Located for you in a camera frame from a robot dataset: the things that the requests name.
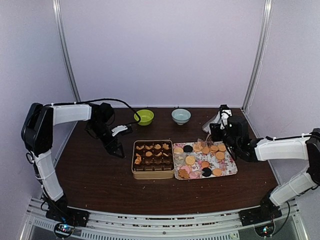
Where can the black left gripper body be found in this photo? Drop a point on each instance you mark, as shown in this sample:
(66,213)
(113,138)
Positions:
(106,142)

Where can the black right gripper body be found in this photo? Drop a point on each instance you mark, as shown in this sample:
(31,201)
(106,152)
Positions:
(216,137)

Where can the metal serving tongs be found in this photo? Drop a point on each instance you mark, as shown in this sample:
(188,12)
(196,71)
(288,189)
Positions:
(208,142)

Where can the gold cookie tin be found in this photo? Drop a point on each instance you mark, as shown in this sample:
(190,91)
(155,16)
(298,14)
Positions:
(155,162)

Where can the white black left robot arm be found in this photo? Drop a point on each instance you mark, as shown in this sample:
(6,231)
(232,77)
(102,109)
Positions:
(37,135)

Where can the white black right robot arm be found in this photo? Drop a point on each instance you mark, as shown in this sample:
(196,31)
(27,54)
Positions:
(233,131)

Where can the floral cookie tray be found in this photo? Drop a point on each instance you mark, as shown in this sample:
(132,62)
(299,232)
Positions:
(198,156)

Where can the black sandwich cookie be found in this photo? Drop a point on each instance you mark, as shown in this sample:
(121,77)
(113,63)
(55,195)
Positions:
(206,172)

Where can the light blue striped bowl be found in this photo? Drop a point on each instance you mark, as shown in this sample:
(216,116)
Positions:
(181,116)

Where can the round patterned biscuit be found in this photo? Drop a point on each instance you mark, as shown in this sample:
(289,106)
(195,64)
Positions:
(178,150)

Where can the green bowl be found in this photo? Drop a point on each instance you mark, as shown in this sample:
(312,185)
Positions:
(144,117)

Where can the pink round cookie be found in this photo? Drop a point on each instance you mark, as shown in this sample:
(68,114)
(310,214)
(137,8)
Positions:
(186,168)

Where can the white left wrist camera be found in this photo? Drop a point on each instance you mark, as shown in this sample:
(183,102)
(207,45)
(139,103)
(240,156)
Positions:
(121,130)

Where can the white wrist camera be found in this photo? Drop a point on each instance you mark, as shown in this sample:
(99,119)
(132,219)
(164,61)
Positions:
(121,130)
(225,112)

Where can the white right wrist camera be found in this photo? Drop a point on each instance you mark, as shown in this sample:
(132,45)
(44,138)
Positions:
(225,112)

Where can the aluminium front rail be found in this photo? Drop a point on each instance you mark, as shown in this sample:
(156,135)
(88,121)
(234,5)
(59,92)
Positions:
(224,225)

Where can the aluminium corner post right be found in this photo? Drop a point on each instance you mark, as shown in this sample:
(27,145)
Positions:
(261,47)

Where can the aluminium corner post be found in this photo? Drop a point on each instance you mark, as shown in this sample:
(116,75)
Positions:
(261,47)
(65,52)

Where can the aluminium corner post left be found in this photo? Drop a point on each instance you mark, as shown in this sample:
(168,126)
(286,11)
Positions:
(65,52)

